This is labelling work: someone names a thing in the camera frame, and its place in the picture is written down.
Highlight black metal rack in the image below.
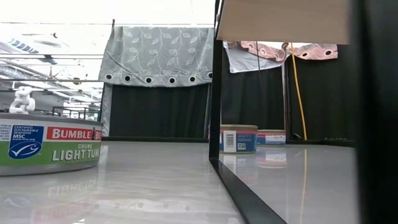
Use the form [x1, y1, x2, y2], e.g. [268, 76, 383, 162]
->
[51, 106, 101, 121]

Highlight grey leaf-pattern curtain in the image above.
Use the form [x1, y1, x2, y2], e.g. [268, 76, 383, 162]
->
[98, 26, 215, 138]

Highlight gold Wild Planet can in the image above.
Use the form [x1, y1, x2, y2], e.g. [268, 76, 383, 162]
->
[219, 124, 259, 154]

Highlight white cloth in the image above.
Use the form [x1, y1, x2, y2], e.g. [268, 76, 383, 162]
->
[223, 42, 285, 74]

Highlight small pink-blue can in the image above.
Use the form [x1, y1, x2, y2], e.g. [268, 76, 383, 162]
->
[256, 129, 287, 147]

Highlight black backdrop curtain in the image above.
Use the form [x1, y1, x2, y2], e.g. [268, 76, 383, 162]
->
[108, 43, 355, 141]

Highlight yellow hanging cable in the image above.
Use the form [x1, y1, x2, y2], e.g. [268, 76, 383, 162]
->
[289, 42, 308, 141]

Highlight white plastic figure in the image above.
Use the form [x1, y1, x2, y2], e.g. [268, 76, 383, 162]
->
[8, 86, 36, 114]

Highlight black aluminium rig frame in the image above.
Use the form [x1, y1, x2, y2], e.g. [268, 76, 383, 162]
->
[101, 135, 355, 147]

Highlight green label silver tuna can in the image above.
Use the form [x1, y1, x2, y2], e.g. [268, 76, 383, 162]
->
[0, 111, 104, 177]

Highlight black metal shelf frame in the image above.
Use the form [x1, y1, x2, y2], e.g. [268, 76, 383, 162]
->
[208, 0, 398, 224]

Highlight wooden shelf board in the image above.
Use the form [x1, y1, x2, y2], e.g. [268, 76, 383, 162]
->
[216, 0, 351, 45]

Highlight white vertical pole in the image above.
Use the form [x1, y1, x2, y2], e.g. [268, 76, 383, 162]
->
[281, 62, 289, 138]

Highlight pink patterned curtain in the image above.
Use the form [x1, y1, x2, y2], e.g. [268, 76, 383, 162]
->
[224, 39, 339, 62]

